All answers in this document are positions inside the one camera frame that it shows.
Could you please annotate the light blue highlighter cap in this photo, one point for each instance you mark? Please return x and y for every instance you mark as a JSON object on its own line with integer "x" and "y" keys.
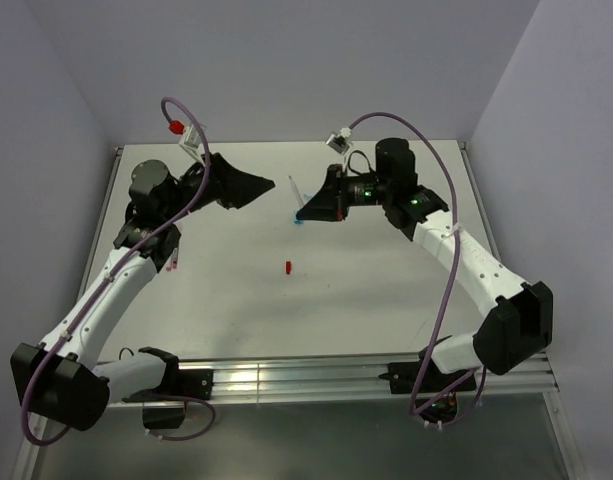
{"x": 300, "y": 220}

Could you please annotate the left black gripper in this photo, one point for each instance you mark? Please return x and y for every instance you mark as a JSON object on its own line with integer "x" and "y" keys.
{"x": 232, "y": 187}

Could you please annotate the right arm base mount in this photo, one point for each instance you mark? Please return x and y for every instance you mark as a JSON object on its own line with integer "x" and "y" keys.
{"x": 401, "y": 377}

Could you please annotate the white pen red tip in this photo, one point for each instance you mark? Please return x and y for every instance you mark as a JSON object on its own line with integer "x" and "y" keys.
{"x": 299, "y": 198}

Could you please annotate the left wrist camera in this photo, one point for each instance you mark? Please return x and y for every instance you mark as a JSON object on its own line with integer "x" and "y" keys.
{"x": 191, "y": 139}

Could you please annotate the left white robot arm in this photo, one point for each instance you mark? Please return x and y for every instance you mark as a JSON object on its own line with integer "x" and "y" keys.
{"x": 60, "y": 377}

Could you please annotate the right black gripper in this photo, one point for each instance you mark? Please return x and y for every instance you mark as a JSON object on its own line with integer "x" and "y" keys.
{"x": 329, "y": 204}

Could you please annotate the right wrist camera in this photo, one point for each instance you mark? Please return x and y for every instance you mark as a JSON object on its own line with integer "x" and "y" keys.
{"x": 340, "y": 141}

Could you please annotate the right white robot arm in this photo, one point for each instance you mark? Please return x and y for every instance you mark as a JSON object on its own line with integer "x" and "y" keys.
{"x": 517, "y": 315}

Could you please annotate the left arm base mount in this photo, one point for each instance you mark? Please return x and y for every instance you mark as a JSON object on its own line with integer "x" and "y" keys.
{"x": 167, "y": 409}

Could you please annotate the aluminium frame rail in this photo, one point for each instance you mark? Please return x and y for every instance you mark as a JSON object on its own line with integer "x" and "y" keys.
{"x": 341, "y": 378}

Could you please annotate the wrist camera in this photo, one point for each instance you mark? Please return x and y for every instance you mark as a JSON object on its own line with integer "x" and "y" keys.
{"x": 340, "y": 141}
{"x": 191, "y": 139}

